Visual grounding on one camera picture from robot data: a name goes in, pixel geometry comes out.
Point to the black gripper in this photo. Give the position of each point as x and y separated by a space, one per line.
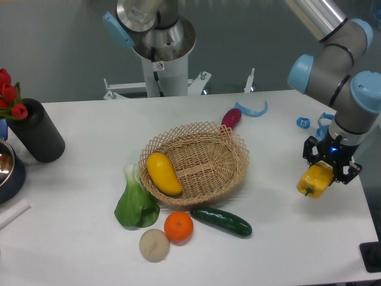
336 149

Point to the yellow bell pepper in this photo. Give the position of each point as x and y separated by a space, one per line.
315 180

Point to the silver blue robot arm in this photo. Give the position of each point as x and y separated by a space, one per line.
355 99

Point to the blue tag with label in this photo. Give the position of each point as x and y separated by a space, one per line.
303 123

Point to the blue curved plastic strip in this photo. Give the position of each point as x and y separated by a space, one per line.
250 112

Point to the black device at edge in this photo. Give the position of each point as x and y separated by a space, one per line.
370 253

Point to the purple eggplant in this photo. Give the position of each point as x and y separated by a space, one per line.
230 120

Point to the woven wicker basket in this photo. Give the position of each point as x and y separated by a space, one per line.
209 159

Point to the dark green cucumber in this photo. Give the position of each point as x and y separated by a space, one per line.
221 219

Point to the orange tangerine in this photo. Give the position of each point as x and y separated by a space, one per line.
178 226

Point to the yellow mango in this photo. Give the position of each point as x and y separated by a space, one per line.
163 174

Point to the beige steamed bun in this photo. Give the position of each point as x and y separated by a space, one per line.
154 245

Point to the green bok choy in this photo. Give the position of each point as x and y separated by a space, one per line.
136 207

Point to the black cylindrical vase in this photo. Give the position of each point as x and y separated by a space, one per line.
38 133

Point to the dark metal bowl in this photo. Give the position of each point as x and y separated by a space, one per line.
13 172

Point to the red tulip bouquet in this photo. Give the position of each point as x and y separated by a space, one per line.
12 107

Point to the blue object at left edge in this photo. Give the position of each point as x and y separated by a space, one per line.
3 130

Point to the white metal frame bracket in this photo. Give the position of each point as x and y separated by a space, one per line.
159 87

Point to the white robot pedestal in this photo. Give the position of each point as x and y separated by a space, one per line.
167 56

